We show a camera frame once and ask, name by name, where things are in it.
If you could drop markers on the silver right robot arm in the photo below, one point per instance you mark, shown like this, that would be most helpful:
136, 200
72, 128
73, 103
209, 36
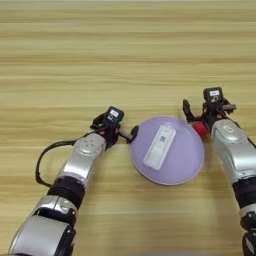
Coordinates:
233, 150

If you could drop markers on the white remote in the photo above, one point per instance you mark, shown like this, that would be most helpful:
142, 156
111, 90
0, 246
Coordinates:
160, 146

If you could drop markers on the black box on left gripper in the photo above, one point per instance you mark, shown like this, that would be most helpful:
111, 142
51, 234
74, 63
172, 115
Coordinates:
113, 116

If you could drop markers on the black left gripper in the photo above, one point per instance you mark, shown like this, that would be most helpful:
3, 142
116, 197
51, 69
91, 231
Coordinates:
111, 135

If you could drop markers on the purple round plate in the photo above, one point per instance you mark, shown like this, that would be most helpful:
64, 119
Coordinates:
186, 160

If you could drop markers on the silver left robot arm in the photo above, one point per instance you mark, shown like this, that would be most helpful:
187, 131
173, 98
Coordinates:
83, 156

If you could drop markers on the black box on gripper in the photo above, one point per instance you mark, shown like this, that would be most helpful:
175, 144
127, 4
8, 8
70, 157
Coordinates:
212, 95
113, 116

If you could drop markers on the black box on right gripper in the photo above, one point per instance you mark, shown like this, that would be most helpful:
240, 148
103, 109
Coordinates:
212, 95

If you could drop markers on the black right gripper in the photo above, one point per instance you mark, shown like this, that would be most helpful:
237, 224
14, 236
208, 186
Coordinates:
213, 113

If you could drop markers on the red cube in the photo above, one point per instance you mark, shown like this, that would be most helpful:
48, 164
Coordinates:
200, 128

